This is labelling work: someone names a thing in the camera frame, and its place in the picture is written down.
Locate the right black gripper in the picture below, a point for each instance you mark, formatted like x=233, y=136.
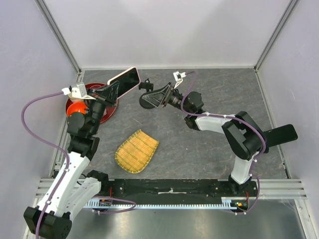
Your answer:
x=162, y=95

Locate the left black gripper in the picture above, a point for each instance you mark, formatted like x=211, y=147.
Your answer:
x=107, y=95

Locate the pink case smartphone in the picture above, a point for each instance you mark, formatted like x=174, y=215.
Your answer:
x=128, y=80

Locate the black smartphone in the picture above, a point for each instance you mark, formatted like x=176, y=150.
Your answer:
x=280, y=135

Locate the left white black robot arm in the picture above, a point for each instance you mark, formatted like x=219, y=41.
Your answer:
x=53, y=216

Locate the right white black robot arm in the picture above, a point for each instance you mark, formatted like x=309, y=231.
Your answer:
x=243, y=135

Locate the black round-base clamp phone stand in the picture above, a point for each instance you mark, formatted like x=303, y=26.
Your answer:
x=149, y=87

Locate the red round lacquer tray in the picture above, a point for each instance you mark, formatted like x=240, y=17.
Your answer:
x=108, y=112

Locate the orange bowl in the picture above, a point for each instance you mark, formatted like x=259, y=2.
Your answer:
x=77, y=107

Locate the woven bamboo tray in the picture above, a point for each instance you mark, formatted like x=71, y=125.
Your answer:
x=134, y=154

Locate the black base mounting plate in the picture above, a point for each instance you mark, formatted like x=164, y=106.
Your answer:
x=177, y=191

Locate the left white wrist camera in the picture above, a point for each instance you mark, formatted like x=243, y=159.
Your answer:
x=75, y=91

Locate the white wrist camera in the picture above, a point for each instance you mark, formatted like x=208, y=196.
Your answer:
x=75, y=91
x=178, y=76

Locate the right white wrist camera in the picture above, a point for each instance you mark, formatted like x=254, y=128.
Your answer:
x=178, y=76

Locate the slotted cable duct rail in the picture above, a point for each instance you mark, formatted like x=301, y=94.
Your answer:
x=99, y=204

